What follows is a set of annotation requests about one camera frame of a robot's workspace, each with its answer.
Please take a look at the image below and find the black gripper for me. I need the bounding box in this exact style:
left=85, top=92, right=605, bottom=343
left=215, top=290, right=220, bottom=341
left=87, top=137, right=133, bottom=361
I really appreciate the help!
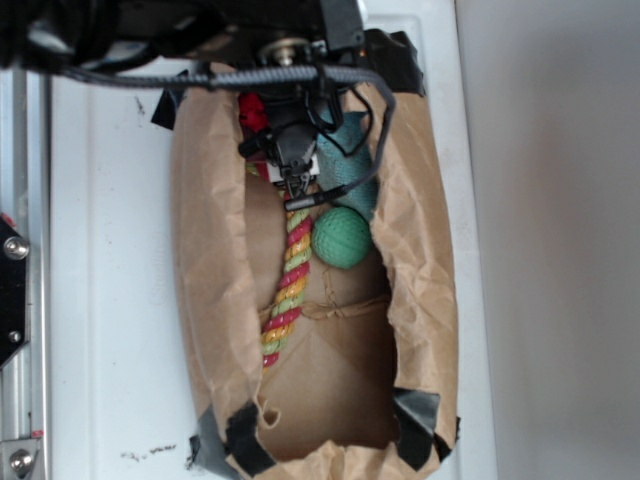
left=238, top=92, right=317, bottom=199

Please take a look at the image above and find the red paper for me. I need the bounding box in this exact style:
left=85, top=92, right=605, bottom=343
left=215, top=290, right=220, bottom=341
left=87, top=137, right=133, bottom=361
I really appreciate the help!
left=238, top=92, right=269, bottom=132

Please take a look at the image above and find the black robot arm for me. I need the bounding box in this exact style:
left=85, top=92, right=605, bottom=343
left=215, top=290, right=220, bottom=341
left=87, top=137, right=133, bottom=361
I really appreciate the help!
left=1, top=1, right=368, bottom=209

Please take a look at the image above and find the light blue towel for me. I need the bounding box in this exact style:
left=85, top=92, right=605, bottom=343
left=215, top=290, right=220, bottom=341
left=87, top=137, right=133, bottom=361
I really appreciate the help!
left=316, top=111, right=379, bottom=223

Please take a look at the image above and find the green rubber ball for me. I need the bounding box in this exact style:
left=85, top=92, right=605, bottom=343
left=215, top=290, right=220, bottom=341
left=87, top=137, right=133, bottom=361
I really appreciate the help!
left=312, top=207, right=373, bottom=270

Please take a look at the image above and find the brown paper bag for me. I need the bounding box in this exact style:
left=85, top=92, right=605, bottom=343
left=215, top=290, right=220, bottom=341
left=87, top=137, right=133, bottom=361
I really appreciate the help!
left=168, top=29, right=460, bottom=480

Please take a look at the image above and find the white plastic tray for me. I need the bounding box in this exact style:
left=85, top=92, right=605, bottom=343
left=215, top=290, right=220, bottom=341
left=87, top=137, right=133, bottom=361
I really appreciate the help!
left=45, top=1, right=498, bottom=479

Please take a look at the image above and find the grey braided cable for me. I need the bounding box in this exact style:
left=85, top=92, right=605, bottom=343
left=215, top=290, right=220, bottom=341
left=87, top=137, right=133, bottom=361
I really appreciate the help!
left=59, top=63, right=399, bottom=213

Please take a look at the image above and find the red yellow green rope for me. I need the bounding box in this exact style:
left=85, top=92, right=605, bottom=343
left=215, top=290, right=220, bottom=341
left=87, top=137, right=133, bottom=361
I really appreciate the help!
left=243, top=159, right=314, bottom=369

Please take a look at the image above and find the aluminium frame rail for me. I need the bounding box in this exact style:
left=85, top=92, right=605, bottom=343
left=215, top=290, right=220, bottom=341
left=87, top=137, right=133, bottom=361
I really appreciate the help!
left=1, top=68, right=51, bottom=479

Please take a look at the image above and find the black metal bracket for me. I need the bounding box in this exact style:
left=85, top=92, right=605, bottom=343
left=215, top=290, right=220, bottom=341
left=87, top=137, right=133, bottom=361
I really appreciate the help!
left=0, top=212, right=30, bottom=368

